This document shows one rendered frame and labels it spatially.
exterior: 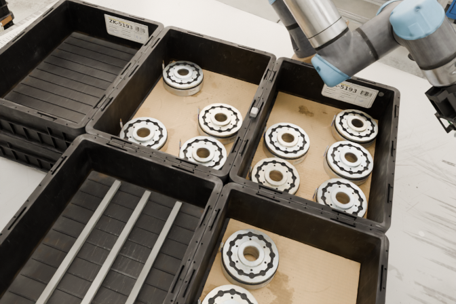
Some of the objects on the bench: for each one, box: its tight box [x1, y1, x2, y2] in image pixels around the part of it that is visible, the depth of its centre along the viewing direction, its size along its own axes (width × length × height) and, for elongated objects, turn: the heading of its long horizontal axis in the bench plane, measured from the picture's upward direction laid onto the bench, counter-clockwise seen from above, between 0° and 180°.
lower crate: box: [0, 132, 62, 173], centre depth 107 cm, size 40×30×12 cm
